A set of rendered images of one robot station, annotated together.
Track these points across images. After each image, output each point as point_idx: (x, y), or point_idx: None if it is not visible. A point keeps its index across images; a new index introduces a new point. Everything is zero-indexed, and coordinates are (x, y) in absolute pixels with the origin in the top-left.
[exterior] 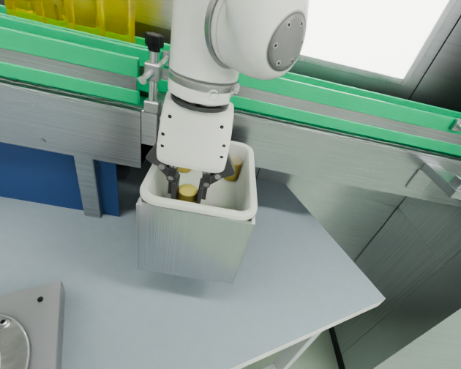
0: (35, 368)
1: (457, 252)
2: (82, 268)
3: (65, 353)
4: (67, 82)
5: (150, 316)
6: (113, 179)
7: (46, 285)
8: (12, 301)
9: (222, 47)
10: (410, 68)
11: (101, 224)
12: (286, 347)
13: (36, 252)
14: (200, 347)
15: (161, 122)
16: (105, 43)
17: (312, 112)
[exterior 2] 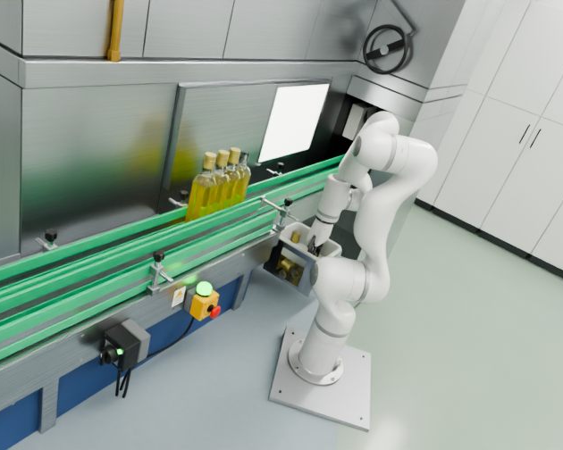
0: None
1: (350, 220)
2: (273, 324)
3: None
4: (252, 236)
5: (312, 317)
6: (249, 276)
7: (286, 329)
8: (288, 340)
9: (352, 208)
10: (310, 143)
11: (245, 308)
12: None
13: (252, 334)
14: None
15: (321, 232)
16: (247, 207)
17: (303, 190)
